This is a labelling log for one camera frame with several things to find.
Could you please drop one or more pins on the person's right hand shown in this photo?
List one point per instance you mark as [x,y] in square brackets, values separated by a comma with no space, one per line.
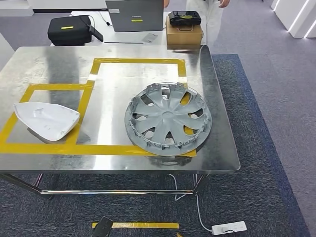
[166,2]

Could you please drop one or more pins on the person's left hand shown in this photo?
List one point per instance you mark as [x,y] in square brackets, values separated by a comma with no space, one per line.
[224,2]

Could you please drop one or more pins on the grey plastic wheel cover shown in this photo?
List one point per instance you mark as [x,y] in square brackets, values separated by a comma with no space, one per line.
[167,121]

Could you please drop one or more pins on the steel workbench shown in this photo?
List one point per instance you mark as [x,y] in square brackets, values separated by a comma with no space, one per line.
[217,98]

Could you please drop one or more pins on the black handheld controller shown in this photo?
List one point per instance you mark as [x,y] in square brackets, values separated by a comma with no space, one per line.
[185,18]

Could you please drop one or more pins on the grey card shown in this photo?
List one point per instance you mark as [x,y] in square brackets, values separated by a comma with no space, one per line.
[149,38]

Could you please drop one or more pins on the brown cardboard box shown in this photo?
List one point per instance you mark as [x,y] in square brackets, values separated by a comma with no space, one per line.
[184,37]

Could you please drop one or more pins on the grey laptop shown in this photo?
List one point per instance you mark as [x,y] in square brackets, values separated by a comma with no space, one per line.
[136,16]

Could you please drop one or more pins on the large yellow tape rectangle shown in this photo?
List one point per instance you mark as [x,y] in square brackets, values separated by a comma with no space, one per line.
[138,61]

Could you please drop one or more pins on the white cabinet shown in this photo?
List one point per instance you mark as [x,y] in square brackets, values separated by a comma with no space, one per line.
[296,16]

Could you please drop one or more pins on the black case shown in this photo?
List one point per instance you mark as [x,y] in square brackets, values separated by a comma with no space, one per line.
[69,31]

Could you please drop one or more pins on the white car mirror cover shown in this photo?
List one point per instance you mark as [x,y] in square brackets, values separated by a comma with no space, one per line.
[47,121]

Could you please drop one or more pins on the white panel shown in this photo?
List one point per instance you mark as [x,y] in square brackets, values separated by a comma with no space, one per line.
[4,50]

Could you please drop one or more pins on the white floor power strip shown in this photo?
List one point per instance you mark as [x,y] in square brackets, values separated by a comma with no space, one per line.
[229,227]

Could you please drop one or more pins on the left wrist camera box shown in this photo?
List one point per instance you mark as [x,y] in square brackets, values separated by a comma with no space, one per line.
[102,227]

